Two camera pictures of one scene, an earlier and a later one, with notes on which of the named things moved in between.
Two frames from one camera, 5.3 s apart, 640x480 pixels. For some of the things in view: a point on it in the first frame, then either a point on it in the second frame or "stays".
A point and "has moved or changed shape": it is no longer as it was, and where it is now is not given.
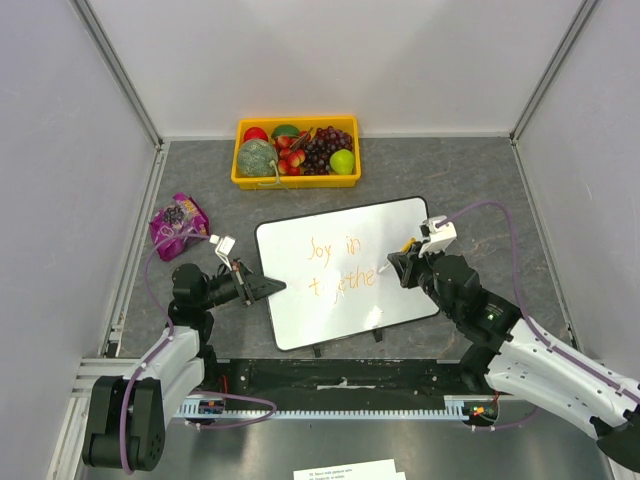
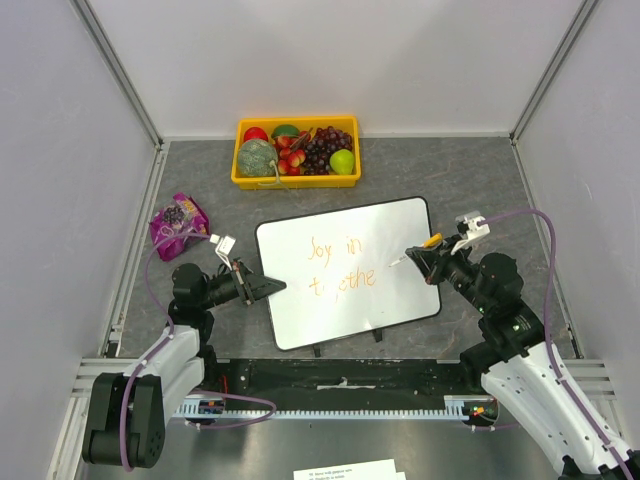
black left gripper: [252, 287] stays
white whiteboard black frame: [339, 285] stays
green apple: [342, 162] stays
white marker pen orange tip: [404, 249] has moved or changed shape
